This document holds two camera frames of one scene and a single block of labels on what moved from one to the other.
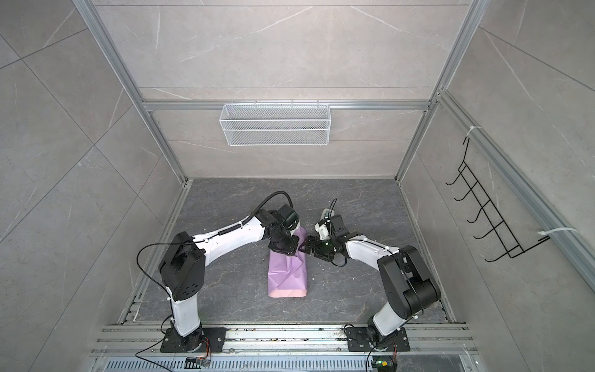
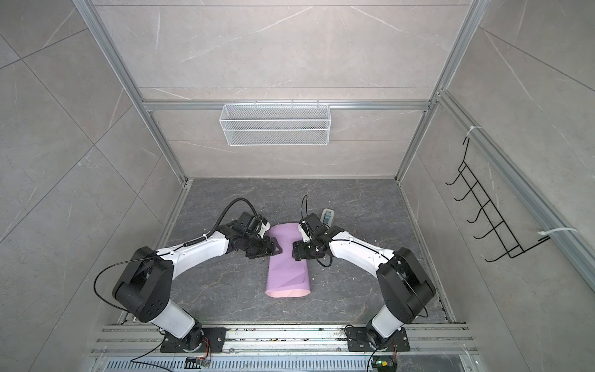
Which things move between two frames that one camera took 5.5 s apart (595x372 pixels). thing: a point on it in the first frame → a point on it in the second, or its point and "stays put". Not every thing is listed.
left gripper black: (294, 247) → (267, 249)
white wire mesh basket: (275, 125) stays put
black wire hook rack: (510, 245) stays put
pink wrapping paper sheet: (287, 276) stays put
